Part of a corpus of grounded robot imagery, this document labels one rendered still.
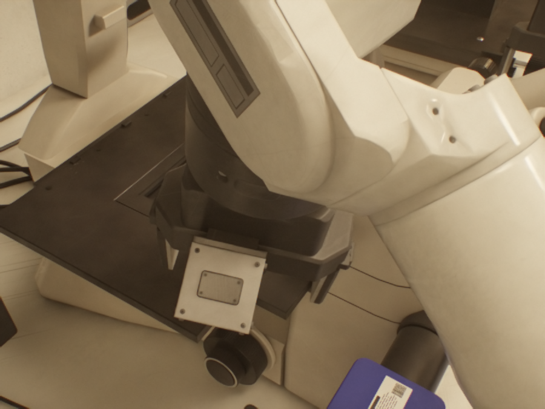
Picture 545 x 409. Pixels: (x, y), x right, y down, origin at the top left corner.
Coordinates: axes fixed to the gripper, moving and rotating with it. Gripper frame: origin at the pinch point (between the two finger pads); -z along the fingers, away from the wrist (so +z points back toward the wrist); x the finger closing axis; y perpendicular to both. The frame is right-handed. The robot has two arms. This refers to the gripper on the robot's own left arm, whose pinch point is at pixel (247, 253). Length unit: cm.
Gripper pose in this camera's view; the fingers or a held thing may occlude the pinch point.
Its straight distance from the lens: 41.9
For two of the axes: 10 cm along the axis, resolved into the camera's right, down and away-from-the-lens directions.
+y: -2.0, 8.0, -5.6
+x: -9.7, -2.3, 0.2
